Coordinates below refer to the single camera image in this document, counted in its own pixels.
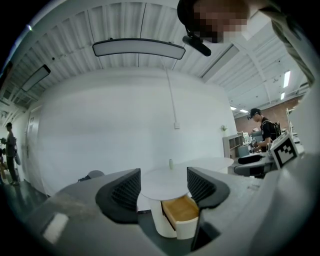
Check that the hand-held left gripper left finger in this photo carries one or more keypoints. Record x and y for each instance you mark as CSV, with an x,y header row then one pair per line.
x,y
120,195

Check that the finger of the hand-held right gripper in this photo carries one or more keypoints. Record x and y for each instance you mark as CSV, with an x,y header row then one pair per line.
x,y
252,168
250,159

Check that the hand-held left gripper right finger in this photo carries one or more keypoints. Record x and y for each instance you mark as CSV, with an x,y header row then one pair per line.
x,y
205,190

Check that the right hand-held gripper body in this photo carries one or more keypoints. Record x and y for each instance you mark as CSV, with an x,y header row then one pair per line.
x,y
285,151

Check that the large white ribbed drawer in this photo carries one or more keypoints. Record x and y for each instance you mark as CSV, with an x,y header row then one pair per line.
x,y
182,210

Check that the white curved desk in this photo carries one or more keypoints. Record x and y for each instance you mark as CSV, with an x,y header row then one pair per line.
x,y
165,182

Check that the grey wooden shelf unit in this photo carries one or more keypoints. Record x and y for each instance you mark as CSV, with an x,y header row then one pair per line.
x,y
232,146

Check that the small green plant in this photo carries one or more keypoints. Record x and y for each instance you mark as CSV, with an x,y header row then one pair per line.
x,y
223,128

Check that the small white vase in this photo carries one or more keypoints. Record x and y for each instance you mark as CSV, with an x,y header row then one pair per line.
x,y
171,163

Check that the white door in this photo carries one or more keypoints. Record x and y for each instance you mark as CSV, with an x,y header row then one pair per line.
x,y
33,155

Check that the long black-framed ceiling lamp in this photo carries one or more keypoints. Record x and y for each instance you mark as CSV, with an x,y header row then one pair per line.
x,y
36,78
138,48

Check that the person's head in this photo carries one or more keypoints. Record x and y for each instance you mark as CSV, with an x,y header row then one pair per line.
x,y
215,17

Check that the white wall conduit with socket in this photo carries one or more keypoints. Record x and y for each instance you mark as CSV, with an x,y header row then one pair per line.
x,y
171,92

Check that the black head-worn camera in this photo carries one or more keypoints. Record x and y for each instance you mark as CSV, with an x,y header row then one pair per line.
x,y
197,45

